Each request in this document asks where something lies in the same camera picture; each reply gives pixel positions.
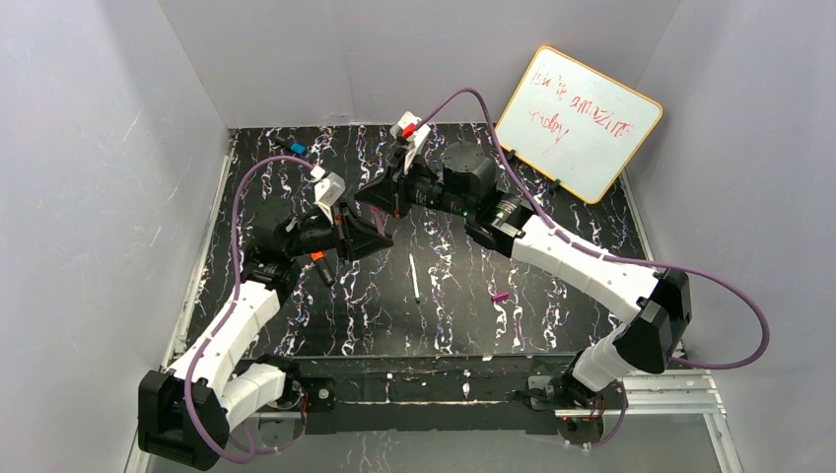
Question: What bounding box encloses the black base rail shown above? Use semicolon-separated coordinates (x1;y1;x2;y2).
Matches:
193;355;632;443

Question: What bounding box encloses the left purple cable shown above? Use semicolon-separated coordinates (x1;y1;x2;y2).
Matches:
183;155;321;465

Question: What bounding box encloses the white whiteboard orange frame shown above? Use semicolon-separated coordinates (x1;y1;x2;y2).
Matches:
496;45;663;204

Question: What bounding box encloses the black marker orange tip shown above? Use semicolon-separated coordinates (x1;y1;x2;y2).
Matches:
310;251;335;287

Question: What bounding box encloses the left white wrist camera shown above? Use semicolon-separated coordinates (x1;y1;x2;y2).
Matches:
310;166;346;223

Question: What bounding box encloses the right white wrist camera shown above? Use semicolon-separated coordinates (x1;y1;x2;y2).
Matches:
389;111;430;174

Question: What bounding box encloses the white pen green tip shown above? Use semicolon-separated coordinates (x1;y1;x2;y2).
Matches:
408;252;421;304

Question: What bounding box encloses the pink pen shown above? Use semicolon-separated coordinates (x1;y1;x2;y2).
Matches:
371;206;385;236

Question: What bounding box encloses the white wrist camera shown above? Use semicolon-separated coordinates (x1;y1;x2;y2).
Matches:
310;166;346;223
389;111;430;174

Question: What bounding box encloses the magenta pen cap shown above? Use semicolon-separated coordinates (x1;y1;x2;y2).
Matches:
491;292;510;303

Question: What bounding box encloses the purple cable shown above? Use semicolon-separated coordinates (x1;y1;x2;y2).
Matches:
415;87;771;448
183;155;321;465

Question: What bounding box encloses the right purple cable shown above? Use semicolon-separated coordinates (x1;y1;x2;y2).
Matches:
415;87;771;448

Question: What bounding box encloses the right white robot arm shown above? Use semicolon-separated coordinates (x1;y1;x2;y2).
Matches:
355;143;691;398

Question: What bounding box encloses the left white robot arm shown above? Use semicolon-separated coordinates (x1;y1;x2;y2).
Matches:
137;202;393;471

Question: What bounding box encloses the blue capped black marker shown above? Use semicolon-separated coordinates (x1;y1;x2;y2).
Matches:
274;137;308;157

